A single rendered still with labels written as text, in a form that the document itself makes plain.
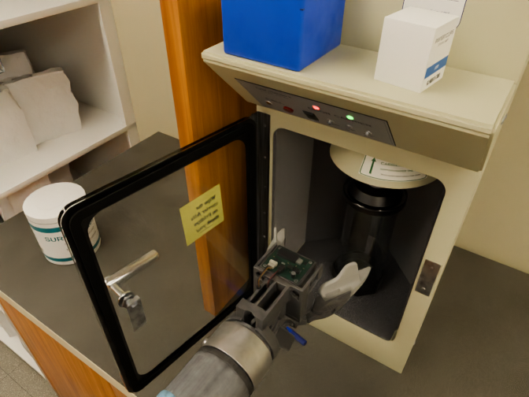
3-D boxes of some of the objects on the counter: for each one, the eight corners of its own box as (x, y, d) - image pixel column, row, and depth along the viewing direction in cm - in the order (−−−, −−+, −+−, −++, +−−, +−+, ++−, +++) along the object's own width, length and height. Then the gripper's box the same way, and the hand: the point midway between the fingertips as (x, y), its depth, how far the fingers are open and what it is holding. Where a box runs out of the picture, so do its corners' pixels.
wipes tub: (78, 221, 110) (61, 175, 101) (112, 240, 105) (97, 193, 96) (32, 251, 102) (9, 203, 93) (67, 274, 96) (46, 226, 87)
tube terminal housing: (312, 230, 108) (352, -166, 60) (439, 285, 94) (627, -173, 46) (257, 296, 92) (252, -177, 44) (401, 374, 78) (630, -190, 30)
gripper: (325, 359, 42) (394, 242, 55) (182, 277, 51) (271, 192, 64) (318, 400, 48) (382, 284, 61) (190, 320, 56) (271, 233, 69)
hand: (324, 250), depth 64 cm, fingers open, 14 cm apart
